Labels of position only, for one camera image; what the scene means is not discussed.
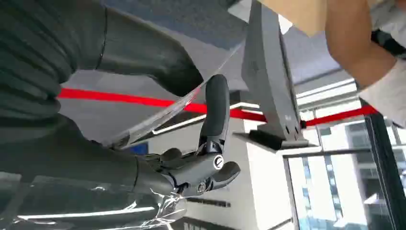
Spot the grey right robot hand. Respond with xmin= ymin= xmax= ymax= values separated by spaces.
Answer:
xmin=0 ymin=0 xmax=242 ymax=230

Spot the red barrier belt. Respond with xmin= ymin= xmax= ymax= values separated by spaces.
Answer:
xmin=57 ymin=87 xmax=379 ymax=128

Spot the ribbed grey right arm sleeve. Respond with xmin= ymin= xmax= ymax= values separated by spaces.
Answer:
xmin=0 ymin=0 xmax=79 ymax=140

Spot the grey monitor with stand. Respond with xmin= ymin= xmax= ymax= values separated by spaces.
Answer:
xmin=233 ymin=0 xmax=322 ymax=157

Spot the beige wooden box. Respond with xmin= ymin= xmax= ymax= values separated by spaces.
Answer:
xmin=256 ymin=0 xmax=328 ymax=38

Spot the person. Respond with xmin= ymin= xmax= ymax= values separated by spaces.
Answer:
xmin=325 ymin=0 xmax=406 ymax=128

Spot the black barrier post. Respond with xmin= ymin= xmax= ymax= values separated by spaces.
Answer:
xmin=355 ymin=79 xmax=406 ymax=230

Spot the black ribbed cable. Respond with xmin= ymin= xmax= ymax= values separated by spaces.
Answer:
xmin=370 ymin=29 xmax=406 ymax=60

